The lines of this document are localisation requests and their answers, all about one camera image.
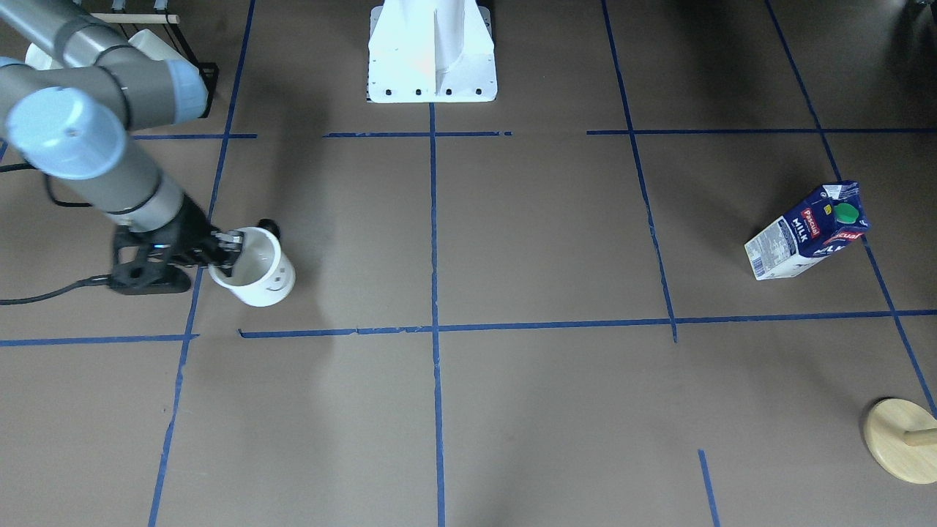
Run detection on black wire dish rack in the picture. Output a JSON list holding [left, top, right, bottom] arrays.
[[89, 1, 218, 129]]

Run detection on round wooden stand with peg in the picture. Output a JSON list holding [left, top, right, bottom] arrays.
[[862, 398, 936, 485]]

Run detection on center lengthwise blue tape line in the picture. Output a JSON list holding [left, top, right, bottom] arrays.
[[428, 103, 447, 526]]

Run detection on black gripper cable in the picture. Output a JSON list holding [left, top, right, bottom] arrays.
[[0, 162, 114, 306]]

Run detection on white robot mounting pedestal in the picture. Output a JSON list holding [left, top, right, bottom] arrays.
[[366, 1, 499, 104]]

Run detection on rear crosswise blue tape line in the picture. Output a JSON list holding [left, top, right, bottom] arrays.
[[133, 127, 936, 141]]

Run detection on far blue tape line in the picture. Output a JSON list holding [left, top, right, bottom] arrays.
[[764, 1, 935, 416]]

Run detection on lengthwise blue tape line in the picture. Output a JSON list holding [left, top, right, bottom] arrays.
[[600, 1, 679, 343], [147, 1, 257, 526], [428, 103, 447, 526]]

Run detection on short blue tape strip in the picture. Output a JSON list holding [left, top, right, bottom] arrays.
[[698, 448, 722, 527]]

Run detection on white smiley ceramic cup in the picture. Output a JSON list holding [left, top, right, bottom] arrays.
[[208, 219, 296, 307]]

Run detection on crosswise blue tape line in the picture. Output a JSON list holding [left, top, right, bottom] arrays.
[[133, 127, 936, 141], [1, 308, 936, 348]]

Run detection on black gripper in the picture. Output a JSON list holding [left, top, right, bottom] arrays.
[[110, 196, 244, 296]]

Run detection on front crosswise blue tape line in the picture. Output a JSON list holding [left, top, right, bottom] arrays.
[[1, 308, 936, 348]]

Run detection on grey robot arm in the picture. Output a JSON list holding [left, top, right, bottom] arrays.
[[1, 1, 244, 300]]

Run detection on blue milk carton green cap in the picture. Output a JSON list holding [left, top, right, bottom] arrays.
[[745, 180, 870, 281]]

